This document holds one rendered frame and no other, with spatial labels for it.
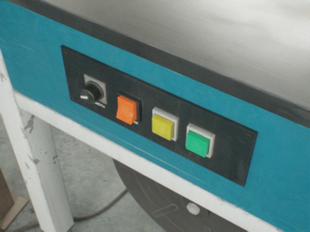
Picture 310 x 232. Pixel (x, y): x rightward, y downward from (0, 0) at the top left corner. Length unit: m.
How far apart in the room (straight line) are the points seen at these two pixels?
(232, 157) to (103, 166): 0.82
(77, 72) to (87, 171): 0.74
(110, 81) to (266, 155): 0.19
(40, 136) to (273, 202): 0.44
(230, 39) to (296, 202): 0.18
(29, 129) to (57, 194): 0.22
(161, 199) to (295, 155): 0.57
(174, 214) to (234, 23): 0.60
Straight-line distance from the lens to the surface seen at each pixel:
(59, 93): 0.62
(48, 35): 0.56
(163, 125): 0.49
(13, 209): 1.24
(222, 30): 0.47
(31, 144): 0.80
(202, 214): 0.88
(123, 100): 0.51
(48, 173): 0.89
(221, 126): 0.46
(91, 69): 0.53
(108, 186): 1.24
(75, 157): 1.31
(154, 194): 0.99
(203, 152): 0.48
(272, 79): 0.42
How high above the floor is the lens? 1.01
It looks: 46 degrees down
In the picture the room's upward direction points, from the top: straight up
